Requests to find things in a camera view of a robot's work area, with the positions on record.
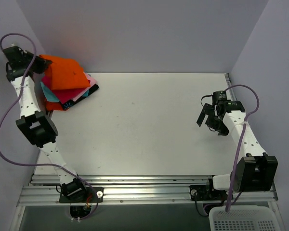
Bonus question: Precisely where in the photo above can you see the orange t-shirt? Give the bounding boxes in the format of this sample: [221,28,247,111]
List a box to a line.
[40,54,90,90]
[44,100,70,111]

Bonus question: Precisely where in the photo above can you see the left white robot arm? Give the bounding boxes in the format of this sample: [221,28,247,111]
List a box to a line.
[2,46,88,202]

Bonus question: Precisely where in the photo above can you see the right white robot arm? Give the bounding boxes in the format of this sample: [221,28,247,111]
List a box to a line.
[197,90,278,199]

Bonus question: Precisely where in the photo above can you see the teal folded t-shirt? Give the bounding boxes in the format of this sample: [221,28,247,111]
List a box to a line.
[40,81,60,103]

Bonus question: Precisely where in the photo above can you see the orange folded t-shirt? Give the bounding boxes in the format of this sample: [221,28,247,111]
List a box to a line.
[44,100,70,111]

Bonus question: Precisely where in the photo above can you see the magenta folded t-shirt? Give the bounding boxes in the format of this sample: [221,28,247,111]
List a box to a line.
[42,76,77,103]

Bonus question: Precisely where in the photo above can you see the black folded t-shirt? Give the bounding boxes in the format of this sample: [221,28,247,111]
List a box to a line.
[59,84,99,111]

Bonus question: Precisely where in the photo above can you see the pink folded t-shirt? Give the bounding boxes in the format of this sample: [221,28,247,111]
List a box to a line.
[72,73,97,102]

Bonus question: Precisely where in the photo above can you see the white plastic basket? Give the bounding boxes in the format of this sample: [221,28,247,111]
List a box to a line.
[209,205,284,231]

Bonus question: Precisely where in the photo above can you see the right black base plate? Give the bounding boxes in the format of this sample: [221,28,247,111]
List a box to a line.
[189,184,227,201]

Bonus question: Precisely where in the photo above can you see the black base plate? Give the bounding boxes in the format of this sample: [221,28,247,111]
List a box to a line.
[59,187,104,203]
[189,184,227,201]

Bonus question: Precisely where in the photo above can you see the aluminium mounting rail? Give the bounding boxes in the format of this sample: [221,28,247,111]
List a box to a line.
[16,174,279,206]

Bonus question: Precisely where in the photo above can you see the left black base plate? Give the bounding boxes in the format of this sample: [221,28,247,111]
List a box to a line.
[59,187,104,203]

